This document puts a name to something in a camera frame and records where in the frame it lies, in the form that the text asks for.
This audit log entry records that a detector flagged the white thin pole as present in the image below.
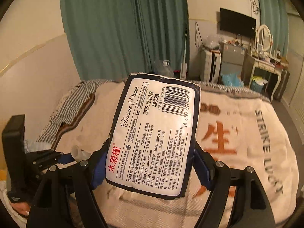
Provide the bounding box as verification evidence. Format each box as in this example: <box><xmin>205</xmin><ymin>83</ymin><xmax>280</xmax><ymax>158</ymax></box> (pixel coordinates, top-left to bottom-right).
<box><xmin>181</xmin><ymin>27</ymin><xmax>188</xmax><ymax>80</ymax></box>

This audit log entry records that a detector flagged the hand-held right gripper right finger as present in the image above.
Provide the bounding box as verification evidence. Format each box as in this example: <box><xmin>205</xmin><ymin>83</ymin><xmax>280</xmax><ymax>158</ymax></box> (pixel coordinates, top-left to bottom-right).
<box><xmin>193</xmin><ymin>141</ymin><xmax>278</xmax><ymax>228</ymax></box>

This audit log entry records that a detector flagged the green striped cloth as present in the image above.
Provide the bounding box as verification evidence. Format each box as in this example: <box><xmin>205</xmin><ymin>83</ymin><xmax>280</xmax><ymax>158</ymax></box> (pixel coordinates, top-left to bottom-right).
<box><xmin>37</xmin><ymin>80</ymin><xmax>112</xmax><ymax>143</ymax></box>

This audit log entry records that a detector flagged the clear water jug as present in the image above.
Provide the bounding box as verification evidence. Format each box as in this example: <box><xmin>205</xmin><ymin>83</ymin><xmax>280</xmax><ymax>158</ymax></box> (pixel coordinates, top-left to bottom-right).
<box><xmin>154</xmin><ymin>60</ymin><xmax>174</xmax><ymax>77</ymax></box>

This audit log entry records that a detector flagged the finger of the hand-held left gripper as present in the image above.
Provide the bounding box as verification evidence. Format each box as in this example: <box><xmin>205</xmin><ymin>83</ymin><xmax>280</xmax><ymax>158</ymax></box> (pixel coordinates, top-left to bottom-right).
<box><xmin>49</xmin><ymin>152</ymin><xmax>74</xmax><ymax>166</ymax></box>

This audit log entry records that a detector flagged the narrow green curtain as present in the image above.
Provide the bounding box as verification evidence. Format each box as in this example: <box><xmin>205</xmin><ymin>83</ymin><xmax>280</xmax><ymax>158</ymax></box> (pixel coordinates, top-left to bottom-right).
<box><xmin>256</xmin><ymin>0</ymin><xmax>288</xmax><ymax>53</ymax></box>

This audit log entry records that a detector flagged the cream wardrobe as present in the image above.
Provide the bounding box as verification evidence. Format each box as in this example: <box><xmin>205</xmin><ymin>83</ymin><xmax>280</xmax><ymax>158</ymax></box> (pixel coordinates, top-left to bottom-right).
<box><xmin>284</xmin><ymin>12</ymin><xmax>304</xmax><ymax>145</ymax></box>

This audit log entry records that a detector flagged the cream dressing table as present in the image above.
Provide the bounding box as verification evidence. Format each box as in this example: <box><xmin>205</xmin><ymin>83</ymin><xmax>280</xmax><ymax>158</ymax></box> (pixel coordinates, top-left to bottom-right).
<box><xmin>246</xmin><ymin>52</ymin><xmax>290</xmax><ymax>101</ymax></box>

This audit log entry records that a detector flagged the blue plastic bag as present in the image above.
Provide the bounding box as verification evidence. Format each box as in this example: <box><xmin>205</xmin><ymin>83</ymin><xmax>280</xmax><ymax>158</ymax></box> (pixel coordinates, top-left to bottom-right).
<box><xmin>220</xmin><ymin>72</ymin><xmax>244</xmax><ymax>87</ymax></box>

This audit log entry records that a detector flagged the cream printed blanket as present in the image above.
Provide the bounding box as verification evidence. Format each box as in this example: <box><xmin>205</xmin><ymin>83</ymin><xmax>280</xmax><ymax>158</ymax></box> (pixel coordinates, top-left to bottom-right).
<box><xmin>53</xmin><ymin>79</ymin><xmax>299</xmax><ymax>228</ymax></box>

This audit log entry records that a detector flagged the small translucent plastic cup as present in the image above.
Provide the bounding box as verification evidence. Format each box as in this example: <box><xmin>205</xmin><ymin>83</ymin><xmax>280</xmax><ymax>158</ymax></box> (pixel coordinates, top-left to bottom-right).
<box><xmin>71</xmin><ymin>146</ymin><xmax>90</xmax><ymax>161</ymax></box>

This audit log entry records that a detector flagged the trash bin with yellow bag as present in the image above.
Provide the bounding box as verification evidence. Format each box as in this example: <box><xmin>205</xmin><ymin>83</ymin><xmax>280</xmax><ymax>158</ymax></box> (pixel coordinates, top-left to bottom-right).
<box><xmin>251</xmin><ymin>75</ymin><xmax>269</xmax><ymax>93</ymax></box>

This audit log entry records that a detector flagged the white tissue paper pack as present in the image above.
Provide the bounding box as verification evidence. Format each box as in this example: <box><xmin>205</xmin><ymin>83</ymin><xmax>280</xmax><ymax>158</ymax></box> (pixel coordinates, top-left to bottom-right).
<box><xmin>104</xmin><ymin>72</ymin><xmax>202</xmax><ymax>201</ymax></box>

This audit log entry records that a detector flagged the wide green curtain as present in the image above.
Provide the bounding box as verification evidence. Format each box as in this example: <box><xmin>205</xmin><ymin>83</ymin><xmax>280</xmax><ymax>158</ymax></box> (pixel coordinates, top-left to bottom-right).
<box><xmin>59</xmin><ymin>0</ymin><xmax>190</xmax><ymax>82</ymax></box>

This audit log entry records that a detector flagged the white oval vanity mirror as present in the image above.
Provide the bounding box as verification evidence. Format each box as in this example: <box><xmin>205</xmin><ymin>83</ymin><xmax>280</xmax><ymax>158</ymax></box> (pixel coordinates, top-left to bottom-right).
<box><xmin>256</xmin><ymin>25</ymin><xmax>273</xmax><ymax>53</ymax></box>

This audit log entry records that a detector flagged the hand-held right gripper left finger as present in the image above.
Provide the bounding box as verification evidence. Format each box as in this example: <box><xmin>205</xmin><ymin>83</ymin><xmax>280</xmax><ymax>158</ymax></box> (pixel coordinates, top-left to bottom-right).
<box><xmin>26</xmin><ymin>133</ymin><xmax>112</xmax><ymax>228</ymax></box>

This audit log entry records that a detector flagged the black wall television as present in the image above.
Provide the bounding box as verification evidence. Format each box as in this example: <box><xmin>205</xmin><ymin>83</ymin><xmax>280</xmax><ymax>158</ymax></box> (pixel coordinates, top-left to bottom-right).
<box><xmin>220</xmin><ymin>8</ymin><xmax>257</xmax><ymax>39</ymax></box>

